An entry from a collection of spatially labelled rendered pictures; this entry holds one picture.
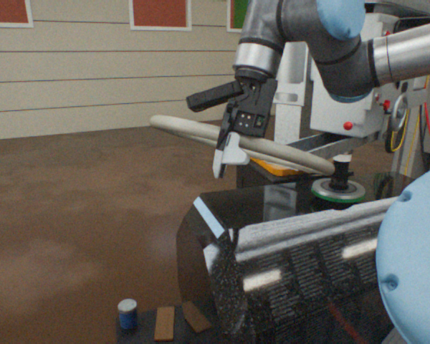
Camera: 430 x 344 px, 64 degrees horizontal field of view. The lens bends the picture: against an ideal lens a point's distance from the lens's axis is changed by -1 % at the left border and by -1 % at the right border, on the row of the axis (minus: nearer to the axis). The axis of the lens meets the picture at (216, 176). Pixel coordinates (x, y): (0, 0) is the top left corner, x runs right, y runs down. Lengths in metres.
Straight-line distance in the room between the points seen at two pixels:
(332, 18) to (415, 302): 0.46
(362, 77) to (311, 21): 0.15
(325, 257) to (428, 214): 1.11
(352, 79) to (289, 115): 1.62
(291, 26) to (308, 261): 0.90
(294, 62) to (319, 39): 1.55
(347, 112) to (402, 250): 1.12
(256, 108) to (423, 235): 0.45
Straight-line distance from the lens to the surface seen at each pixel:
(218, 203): 1.45
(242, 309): 1.22
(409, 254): 0.28
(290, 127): 2.32
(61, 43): 7.15
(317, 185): 1.54
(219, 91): 0.69
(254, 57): 0.67
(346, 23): 0.64
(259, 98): 0.68
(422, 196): 0.29
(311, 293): 1.32
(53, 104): 7.20
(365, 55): 0.71
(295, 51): 2.20
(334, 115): 1.39
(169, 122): 0.76
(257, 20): 0.70
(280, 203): 1.47
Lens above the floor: 1.46
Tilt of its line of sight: 20 degrees down
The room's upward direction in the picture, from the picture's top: straight up
